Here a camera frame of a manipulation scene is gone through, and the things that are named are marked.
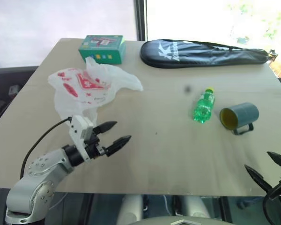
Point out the black racket cover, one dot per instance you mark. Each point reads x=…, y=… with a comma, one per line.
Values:
x=189, y=56

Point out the grey-blue mug yellow inside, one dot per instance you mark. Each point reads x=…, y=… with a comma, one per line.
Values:
x=246, y=113

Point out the dark window frame post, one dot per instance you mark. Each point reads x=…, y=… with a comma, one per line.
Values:
x=140, y=18

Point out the white red-printed plastic bag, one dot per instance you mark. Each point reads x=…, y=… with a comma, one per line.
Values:
x=70, y=93

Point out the green plastic bottle yellow cap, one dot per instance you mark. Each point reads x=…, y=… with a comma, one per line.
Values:
x=203, y=107

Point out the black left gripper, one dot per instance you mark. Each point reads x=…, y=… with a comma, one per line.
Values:
x=94, y=147

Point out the green cardboard box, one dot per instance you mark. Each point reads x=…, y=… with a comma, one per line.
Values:
x=100, y=54

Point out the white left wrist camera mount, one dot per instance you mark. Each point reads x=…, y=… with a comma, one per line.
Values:
x=77, y=131

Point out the dark furniture beside table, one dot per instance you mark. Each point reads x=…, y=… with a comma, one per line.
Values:
x=4, y=93

